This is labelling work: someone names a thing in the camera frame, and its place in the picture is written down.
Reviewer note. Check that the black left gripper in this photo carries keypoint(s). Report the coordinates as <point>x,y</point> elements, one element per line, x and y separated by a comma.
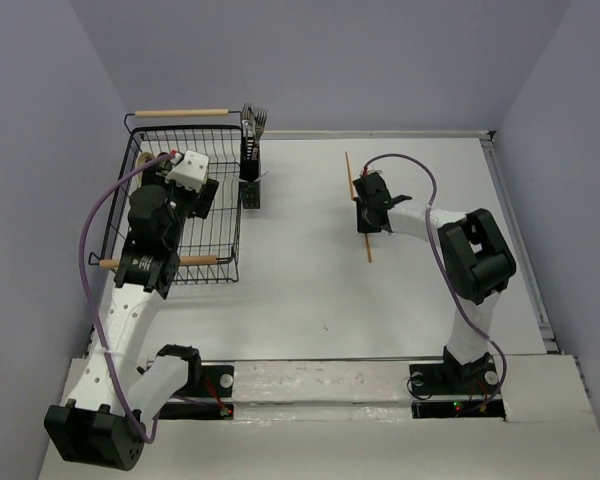
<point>157,174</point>

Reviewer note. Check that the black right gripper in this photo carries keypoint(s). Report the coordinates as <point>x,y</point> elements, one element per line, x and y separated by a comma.
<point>363,227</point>

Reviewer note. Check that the black fork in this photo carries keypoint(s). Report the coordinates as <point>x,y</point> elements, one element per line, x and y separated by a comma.
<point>260,119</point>

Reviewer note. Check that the all silver fork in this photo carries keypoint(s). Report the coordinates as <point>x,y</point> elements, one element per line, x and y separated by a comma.
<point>247,120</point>

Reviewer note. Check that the orange wooden chopstick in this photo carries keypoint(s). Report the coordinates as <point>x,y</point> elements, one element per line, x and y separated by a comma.
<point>351,188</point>
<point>368,248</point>

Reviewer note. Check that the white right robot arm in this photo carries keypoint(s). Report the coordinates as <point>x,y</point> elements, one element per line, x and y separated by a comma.
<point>476,265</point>

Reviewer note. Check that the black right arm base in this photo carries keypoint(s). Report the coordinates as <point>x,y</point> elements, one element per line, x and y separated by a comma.
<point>440,391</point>

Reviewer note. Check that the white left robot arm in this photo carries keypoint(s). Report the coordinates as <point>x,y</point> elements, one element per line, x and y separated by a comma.
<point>111,413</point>

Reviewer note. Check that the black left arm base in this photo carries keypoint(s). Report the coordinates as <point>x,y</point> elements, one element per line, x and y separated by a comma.
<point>209,400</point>

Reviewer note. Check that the black perforated utensil caddy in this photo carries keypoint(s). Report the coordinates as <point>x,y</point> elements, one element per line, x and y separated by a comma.
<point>250,172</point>

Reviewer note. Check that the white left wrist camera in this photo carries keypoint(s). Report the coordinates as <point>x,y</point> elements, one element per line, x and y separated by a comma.
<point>189,170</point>

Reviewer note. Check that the black wire dish rack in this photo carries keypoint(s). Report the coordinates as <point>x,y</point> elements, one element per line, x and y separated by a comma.
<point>208,251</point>

